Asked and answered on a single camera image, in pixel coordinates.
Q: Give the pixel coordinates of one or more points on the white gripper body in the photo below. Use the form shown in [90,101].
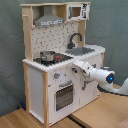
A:
[82,68]

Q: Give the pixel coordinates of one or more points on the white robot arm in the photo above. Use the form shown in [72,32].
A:
[104,77]

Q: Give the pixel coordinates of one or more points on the wooden toy kitchen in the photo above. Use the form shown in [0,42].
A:
[42,82]

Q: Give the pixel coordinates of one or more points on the grey toy sink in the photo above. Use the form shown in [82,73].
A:
[79,51]

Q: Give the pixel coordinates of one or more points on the black toy faucet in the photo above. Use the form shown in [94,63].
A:
[73,40]

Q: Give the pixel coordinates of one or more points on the black stovetop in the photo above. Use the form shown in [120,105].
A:
[58,58]

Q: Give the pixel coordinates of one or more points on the small silver pot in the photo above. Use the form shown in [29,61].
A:
[47,55]

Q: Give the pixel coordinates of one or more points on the toy oven door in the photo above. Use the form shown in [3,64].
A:
[64,97]

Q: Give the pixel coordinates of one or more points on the toy microwave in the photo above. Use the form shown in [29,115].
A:
[78,11]

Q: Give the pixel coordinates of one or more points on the grey range hood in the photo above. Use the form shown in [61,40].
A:
[48,18]

